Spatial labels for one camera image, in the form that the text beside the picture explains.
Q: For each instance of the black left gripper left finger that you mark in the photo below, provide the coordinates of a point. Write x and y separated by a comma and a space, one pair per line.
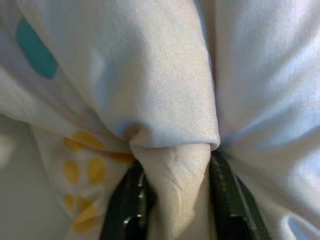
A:
130, 207

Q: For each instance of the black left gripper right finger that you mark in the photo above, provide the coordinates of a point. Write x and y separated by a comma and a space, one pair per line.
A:
230, 207

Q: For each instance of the pink pillow with coloured dots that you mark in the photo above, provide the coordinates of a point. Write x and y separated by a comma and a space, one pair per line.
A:
175, 75

